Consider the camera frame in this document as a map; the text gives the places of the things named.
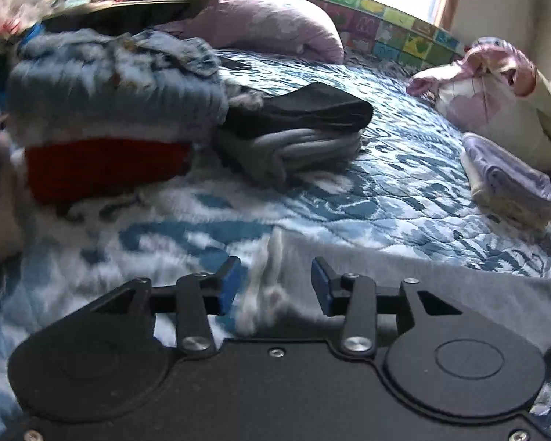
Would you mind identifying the grey knit sweater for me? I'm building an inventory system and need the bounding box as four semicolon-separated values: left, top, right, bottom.
235;226;551;359

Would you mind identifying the blue white patterned quilt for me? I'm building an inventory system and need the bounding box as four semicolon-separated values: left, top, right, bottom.
0;50;551;434

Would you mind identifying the folded grey garment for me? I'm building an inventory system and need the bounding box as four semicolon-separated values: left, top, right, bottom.
214;129;364;185

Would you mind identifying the black folded garment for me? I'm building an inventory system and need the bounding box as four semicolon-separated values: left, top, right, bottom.
221;83;373;139

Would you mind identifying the folded pale yellow garment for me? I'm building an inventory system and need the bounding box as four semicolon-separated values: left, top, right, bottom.
460;153;551;229

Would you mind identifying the folded red garment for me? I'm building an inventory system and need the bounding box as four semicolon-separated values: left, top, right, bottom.
24;137;194;205

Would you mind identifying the pink white bundled duvet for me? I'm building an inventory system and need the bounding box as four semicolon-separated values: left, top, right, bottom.
407;37;551;172

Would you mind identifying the colourful alphabet play mat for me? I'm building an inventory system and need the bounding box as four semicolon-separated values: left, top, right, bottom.
307;0;466;70

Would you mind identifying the folded blue denim garment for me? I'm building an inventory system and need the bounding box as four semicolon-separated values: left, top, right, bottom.
6;29;229;147

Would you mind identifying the lilac pillow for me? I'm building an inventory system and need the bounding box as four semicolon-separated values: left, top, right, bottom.
156;0;344;64

